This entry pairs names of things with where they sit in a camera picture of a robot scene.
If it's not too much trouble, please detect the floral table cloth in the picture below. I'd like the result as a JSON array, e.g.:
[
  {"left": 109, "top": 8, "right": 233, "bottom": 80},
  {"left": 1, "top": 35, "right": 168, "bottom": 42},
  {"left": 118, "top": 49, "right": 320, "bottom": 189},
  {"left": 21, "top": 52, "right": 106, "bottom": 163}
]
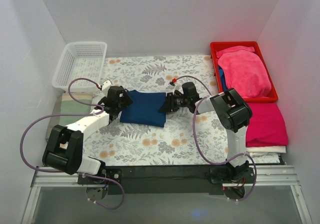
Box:
[{"left": 47, "top": 55, "right": 281, "bottom": 167}]

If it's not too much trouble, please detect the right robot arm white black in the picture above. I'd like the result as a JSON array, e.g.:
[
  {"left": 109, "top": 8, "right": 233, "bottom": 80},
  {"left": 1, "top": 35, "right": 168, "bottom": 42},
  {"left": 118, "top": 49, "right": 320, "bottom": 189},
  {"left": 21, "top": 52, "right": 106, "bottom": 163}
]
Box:
[{"left": 158, "top": 82, "right": 253, "bottom": 183}]

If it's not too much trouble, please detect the red plastic bin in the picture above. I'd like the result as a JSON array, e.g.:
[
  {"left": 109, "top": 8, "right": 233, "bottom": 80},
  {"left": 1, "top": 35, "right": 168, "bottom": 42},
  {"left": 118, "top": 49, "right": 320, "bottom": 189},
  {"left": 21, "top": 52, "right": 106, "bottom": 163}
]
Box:
[{"left": 210, "top": 41, "right": 278, "bottom": 103}]

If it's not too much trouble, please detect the pink towel in bin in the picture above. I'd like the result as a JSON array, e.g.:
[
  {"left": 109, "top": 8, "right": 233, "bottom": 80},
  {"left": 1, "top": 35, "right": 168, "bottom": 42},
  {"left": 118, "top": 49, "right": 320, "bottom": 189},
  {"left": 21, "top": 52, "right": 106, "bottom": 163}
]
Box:
[{"left": 216, "top": 45, "right": 272, "bottom": 99}]

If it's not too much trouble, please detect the aluminium rail frame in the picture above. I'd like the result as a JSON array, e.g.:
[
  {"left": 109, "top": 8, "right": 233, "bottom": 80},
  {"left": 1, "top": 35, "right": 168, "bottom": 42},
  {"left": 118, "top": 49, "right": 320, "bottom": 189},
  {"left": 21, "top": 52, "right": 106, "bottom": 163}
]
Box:
[{"left": 21, "top": 164, "right": 312, "bottom": 224}]

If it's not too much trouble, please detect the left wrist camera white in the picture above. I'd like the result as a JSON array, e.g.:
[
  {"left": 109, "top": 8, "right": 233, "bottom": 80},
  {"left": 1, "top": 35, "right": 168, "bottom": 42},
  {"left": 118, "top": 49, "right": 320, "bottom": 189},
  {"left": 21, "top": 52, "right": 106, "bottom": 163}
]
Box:
[{"left": 98, "top": 80, "right": 112, "bottom": 92}]

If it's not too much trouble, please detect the blue cloth in bin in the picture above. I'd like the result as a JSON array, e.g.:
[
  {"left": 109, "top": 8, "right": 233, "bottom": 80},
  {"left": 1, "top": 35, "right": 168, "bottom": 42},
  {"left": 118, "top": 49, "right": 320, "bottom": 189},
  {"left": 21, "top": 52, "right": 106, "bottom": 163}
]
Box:
[{"left": 218, "top": 65, "right": 228, "bottom": 92}]

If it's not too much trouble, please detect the white plastic basket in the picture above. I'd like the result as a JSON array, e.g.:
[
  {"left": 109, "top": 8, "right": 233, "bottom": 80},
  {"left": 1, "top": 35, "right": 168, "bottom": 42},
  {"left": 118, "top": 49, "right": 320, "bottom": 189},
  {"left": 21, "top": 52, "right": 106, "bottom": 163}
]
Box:
[{"left": 52, "top": 41, "right": 108, "bottom": 91}]

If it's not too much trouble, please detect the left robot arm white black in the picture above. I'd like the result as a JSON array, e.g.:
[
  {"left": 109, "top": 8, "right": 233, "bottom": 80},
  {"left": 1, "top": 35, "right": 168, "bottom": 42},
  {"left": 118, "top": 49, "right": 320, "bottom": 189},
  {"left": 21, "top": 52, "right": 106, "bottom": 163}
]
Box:
[{"left": 42, "top": 86, "right": 133, "bottom": 184}]

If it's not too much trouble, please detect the cream folded t shirt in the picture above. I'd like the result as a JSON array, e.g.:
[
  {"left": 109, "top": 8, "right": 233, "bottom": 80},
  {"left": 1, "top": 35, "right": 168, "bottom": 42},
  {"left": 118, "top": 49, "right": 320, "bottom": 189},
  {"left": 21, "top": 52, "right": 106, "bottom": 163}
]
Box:
[{"left": 246, "top": 146, "right": 287, "bottom": 157}]

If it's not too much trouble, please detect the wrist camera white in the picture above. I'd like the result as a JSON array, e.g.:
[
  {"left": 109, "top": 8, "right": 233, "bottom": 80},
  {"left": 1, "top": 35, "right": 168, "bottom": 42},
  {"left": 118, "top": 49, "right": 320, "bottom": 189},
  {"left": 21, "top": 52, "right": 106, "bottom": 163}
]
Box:
[
  {"left": 169, "top": 78, "right": 180, "bottom": 93},
  {"left": 98, "top": 80, "right": 112, "bottom": 92}
]

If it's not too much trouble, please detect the navy blue t shirt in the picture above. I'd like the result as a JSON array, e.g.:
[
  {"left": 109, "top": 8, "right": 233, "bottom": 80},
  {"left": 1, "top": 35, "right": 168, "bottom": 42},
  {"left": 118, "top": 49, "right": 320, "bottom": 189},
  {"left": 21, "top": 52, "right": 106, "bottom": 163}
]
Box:
[{"left": 120, "top": 90, "right": 166, "bottom": 128}]

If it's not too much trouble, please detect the green folded cloth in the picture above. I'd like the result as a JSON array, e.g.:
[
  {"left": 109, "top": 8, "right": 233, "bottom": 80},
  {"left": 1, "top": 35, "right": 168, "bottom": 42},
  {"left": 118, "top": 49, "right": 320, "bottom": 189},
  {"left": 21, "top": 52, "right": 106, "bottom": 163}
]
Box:
[{"left": 45, "top": 92, "right": 93, "bottom": 142}]

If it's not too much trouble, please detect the magenta folded t shirt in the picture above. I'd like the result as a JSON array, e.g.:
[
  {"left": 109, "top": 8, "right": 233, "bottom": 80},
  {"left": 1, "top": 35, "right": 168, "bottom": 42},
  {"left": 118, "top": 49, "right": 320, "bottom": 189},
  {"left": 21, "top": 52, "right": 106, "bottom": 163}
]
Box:
[{"left": 246, "top": 102, "right": 289, "bottom": 148}]

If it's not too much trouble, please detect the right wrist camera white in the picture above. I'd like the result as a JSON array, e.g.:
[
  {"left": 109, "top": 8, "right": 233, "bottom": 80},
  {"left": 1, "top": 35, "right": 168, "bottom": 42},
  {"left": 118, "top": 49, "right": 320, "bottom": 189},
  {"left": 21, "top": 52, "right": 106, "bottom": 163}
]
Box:
[{"left": 169, "top": 78, "right": 180, "bottom": 93}]

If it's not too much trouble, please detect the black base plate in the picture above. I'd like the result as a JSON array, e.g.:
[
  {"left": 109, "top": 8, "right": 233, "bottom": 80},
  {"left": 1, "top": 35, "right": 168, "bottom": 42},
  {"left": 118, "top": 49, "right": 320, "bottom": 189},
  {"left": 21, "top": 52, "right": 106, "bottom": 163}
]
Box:
[{"left": 77, "top": 164, "right": 257, "bottom": 196}]

